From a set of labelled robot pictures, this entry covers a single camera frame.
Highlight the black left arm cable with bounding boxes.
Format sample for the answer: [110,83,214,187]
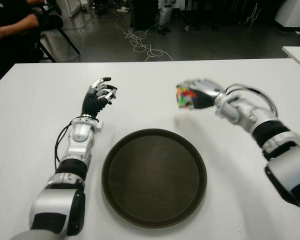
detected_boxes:
[54,119,74,165]

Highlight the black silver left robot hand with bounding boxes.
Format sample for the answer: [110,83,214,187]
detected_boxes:
[81,76,118,118]

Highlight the black office chair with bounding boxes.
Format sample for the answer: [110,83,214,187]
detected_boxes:
[36,3,81,63]

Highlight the white side table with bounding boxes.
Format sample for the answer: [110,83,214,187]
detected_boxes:
[281,46,300,70]

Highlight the white standing robot legs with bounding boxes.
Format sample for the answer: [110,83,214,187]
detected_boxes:
[158,0,173,35]

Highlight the tangled white floor cable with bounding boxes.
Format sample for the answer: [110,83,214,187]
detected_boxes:
[114,17,175,62]

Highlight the white cabinet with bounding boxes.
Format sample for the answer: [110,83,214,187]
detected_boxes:
[274,0,300,33]

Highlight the grey metal folding stand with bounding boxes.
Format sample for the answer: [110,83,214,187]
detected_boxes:
[244,0,263,26]

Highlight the multicoloured Rubik's cube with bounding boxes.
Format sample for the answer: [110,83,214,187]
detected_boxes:
[175,84,199,111]

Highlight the white box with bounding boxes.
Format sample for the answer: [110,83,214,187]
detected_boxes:
[55,0,83,18]

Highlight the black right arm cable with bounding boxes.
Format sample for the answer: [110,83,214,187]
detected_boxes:
[224,83,279,119]

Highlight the round dark brown plate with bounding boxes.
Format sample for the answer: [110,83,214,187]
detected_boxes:
[101,128,208,229]

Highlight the bystander black clothed body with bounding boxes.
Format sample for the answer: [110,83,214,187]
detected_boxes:
[0,0,43,86]

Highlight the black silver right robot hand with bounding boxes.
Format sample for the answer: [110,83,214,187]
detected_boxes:
[176,78,226,111]

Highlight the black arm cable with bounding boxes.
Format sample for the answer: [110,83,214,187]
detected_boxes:
[224,83,279,119]
[54,119,74,165]

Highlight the tall black cabinet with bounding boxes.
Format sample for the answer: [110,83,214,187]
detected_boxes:
[131,0,161,30]

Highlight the bystander bare forearm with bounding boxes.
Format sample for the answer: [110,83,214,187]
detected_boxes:
[0,12,40,41]

